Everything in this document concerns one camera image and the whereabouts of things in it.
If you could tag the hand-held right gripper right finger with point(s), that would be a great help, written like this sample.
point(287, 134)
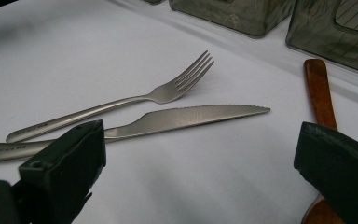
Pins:
point(338, 168)

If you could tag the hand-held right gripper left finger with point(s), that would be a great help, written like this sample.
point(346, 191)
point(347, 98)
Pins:
point(65, 168)

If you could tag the steel fork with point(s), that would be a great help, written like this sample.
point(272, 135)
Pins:
point(105, 107)

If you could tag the brown wooden spoon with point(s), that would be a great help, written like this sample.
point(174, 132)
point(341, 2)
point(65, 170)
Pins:
point(320, 93)

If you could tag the steel table knife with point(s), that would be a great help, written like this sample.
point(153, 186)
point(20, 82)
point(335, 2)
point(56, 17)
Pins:
point(183, 118)

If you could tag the smoky clear plastic bin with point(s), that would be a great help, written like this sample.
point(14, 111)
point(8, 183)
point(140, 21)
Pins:
point(230, 15)
point(332, 31)

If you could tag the white table mat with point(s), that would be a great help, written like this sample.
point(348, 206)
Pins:
point(90, 62)

